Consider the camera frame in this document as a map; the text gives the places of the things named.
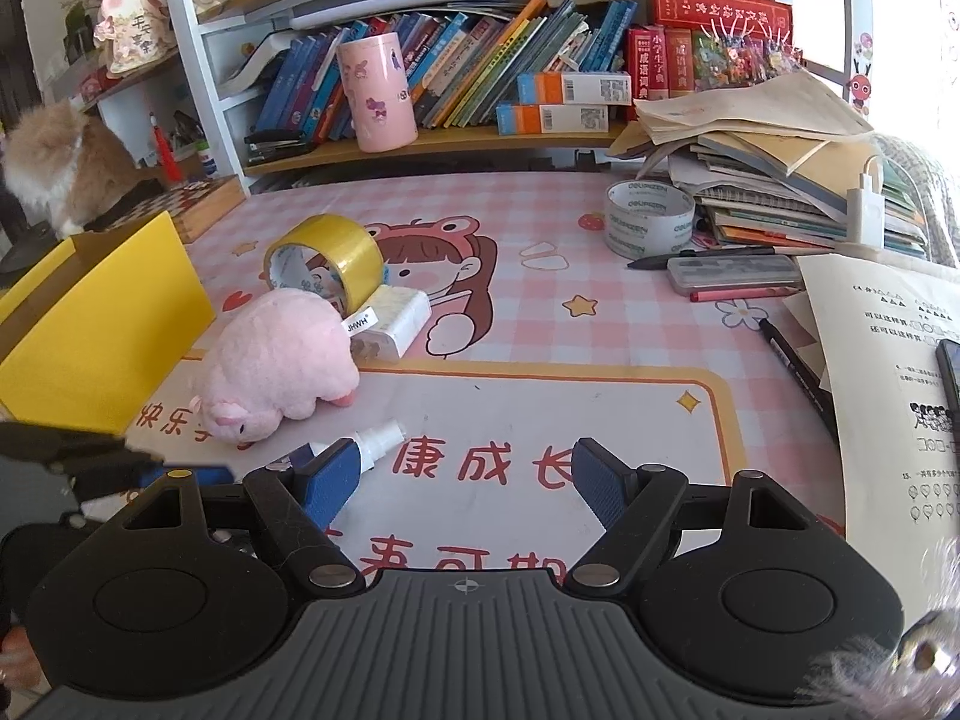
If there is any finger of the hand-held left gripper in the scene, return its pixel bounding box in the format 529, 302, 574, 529
0, 420, 164, 475
64, 465, 235, 526

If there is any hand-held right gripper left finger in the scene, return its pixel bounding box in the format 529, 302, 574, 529
105, 436, 366, 595

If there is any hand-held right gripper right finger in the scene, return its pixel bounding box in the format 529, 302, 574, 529
564, 436, 833, 595

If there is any small blue spray bottle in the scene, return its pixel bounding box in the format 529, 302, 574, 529
289, 420, 410, 477

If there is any yellow cardboard box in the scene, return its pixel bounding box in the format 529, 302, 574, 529
0, 210, 216, 437

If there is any pink plush pig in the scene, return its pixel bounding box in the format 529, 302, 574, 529
189, 289, 362, 443

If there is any pink checkered tablecloth desktop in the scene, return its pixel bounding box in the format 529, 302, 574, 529
124, 165, 931, 593

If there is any small white patterned box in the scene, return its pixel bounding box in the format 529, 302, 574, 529
346, 283, 434, 362

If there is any black marker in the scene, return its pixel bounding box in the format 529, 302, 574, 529
757, 317, 841, 432

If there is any black tipped pen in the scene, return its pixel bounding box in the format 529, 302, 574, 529
626, 244, 777, 271

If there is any red pencil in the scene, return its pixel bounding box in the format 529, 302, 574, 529
688, 285, 803, 303

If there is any yellow tape roll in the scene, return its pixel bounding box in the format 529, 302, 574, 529
262, 214, 388, 316

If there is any clear pencil case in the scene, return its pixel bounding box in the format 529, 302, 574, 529
667, 253, 805, 298

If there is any clear printed tape roll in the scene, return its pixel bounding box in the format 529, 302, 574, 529
604, 180, 697, 260

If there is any wooden chessboard box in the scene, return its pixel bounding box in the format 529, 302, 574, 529
101, 175, 248, 245

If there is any fluffy orange white cat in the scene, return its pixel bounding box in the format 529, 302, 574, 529
0, 101, 162, 237

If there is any white printed worksheet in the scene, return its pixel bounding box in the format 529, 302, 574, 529
795, 251, 960, 605

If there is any black stapler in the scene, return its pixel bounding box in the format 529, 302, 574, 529
244, 130, 316, 167

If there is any black smartphone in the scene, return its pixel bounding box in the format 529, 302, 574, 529
935, 339, 960, 428

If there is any orange white carton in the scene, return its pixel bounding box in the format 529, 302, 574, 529
496, 103, 610, 136
517, 71, 633, 107

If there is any fluffy charm with metal bead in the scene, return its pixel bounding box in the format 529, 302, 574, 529
810, 604, 960, 720

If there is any messy stack of papers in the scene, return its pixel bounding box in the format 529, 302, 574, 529
609, 69, 931, 256

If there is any pink cartoon cylinder cup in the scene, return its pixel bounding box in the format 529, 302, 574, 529
335, 32, 419, 154

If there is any rabbit plush figure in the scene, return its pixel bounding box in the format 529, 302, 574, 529
94, 0, 172, 77

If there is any small red dictionary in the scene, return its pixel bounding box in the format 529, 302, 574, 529
666, 28, 695, 98
627, 26, 670, 121

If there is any white wooden bookshelf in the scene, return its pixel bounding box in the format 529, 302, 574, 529
71, 0, 863, 196

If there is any row of blue picture books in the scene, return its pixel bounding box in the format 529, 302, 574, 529
255, 0, 638, 143

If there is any grey checked fabric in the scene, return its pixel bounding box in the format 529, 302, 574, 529
874, 131, 960, 267

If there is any bag of colourful candy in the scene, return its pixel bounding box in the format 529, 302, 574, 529
691, 15, 805, 91

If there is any white lamp bar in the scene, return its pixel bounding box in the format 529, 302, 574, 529
289, 0, 509, 32

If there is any large red dictionary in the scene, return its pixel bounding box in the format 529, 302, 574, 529
645, 0, 794, 35

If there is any white power adapter with cable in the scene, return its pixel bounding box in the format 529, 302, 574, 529
846, 154, 887, 248

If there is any cartoon wall sticker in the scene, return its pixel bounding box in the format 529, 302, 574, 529
846, 34, 882, 115

